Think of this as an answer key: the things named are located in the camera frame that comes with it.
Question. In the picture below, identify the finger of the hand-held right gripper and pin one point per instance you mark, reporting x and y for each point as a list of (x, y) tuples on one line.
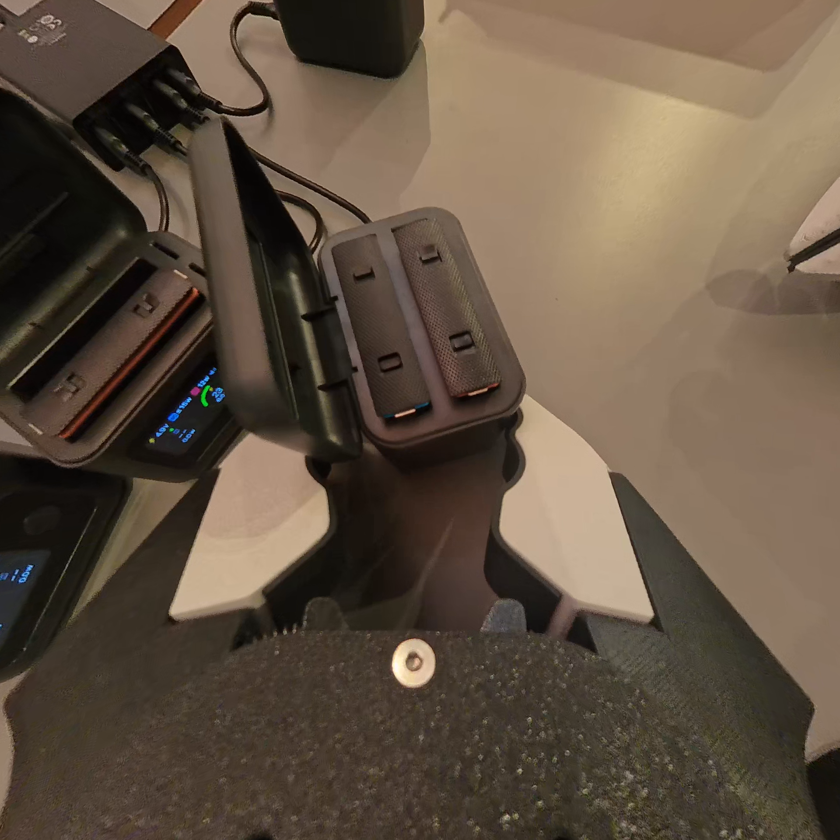
[(823, 266), (820, 220)]

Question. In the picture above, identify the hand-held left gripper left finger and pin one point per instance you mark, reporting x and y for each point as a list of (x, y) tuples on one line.
[(262, 525)]

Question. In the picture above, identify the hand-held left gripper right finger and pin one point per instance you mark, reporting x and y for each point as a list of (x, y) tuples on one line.
[(577, 525)]

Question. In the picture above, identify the black battery charger case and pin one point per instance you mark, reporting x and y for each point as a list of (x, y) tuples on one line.
[(354, 33), (262, 295), (65, 197), (59, 525)]

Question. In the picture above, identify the orange trimmed black battery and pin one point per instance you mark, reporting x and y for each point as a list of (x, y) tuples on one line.
[(446, 308), (118, 354)]

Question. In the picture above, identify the black usb charging hub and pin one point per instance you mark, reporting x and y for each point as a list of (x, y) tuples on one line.
[(79, 52)]

